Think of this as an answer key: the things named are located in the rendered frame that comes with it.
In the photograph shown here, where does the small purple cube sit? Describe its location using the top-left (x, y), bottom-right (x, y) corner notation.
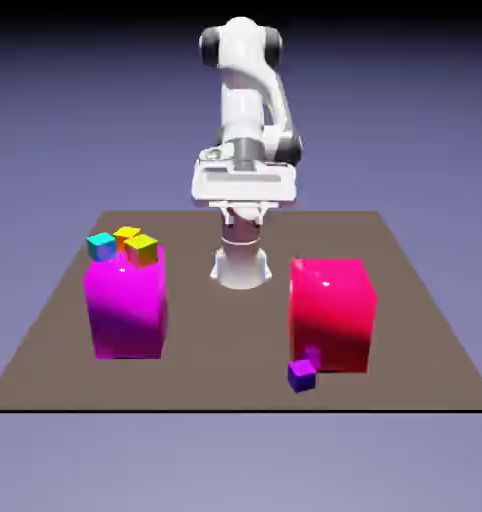
top-left (287, 358), bottom-right (317, 394)

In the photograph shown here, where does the small yellow cube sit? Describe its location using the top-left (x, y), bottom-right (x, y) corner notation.
top-left (124, 234), bottom-right (160, 268)

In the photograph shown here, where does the large red box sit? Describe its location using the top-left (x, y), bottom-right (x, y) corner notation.
top-left (288, 258), bottom-right (378, 375)

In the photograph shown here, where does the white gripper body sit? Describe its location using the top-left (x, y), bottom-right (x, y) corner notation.
top-left (190, 159), bottom-right (297, 210)

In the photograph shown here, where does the small orange cube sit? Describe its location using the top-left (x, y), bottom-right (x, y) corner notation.
top-left (112, 225), bottom-right (142, 253)

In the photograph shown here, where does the small cyan cube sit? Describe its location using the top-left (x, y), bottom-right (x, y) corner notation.
top-left (85, 232), bottom-right (118, 264)

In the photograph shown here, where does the large magenta box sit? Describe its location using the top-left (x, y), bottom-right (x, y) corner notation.
top-left (83, 244), bottom-right (169, 360)

